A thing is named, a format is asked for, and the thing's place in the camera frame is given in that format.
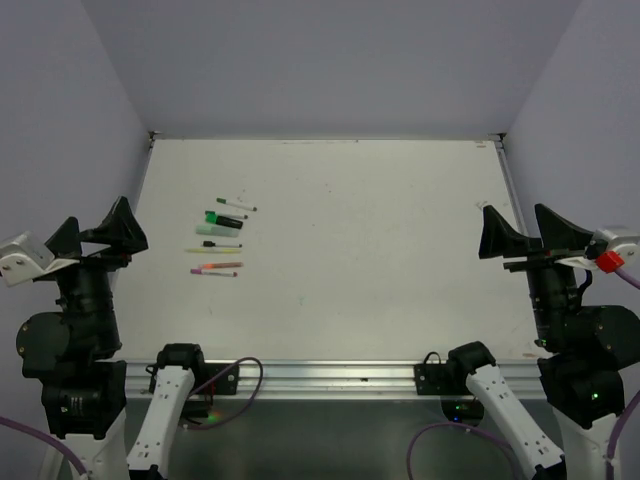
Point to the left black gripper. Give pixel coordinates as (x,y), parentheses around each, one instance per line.
(120,229)

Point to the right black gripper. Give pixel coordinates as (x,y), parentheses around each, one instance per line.
(558,237)

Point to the yellow highlighter pen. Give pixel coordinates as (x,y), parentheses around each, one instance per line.
(213,250)

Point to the orange highlighter pen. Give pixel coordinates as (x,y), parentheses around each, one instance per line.
(221,265)

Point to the purple white marker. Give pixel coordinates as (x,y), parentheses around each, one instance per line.
(213,272)

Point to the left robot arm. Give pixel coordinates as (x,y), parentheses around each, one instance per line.
(71,351)

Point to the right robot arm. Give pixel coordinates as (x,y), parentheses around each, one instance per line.
(588,346)

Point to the pale green highlighter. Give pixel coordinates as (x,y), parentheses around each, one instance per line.
(216,230)

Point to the green black highlighter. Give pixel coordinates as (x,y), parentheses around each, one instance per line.
(225,220)

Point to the green cap white marker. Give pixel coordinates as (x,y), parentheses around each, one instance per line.
(236,204)

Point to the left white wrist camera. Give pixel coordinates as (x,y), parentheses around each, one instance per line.
(26,258)

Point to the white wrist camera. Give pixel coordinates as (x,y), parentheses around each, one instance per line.
(26,258)
(608,250)

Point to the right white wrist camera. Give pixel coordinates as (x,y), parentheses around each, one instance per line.
(608,250)

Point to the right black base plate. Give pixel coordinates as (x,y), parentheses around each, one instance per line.
(434,376)

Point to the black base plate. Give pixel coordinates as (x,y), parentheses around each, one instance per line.
(434,376)
(226,385)

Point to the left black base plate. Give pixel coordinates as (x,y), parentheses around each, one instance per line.
(226,385)

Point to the aluminium mounting rail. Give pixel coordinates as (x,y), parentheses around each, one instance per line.
(339,380)

